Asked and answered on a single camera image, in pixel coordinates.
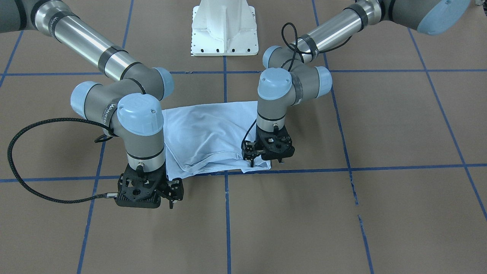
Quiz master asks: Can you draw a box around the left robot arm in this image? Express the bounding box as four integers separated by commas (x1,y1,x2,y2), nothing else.
241,0,469,167

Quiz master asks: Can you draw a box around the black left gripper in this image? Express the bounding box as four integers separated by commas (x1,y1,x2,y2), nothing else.
242,140,263,168

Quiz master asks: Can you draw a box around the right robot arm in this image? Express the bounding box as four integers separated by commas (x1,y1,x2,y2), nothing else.
1,0,184,209

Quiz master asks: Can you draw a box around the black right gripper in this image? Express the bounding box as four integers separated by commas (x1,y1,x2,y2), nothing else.
158,178,184,209

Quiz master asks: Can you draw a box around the light blue t-shirt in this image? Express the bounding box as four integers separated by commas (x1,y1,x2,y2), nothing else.
163,101,271,179

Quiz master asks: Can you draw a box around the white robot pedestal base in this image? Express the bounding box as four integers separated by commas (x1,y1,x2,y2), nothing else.
190,0,259,57

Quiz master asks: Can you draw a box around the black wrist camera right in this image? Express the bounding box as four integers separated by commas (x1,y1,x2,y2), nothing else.
115,166,163,209

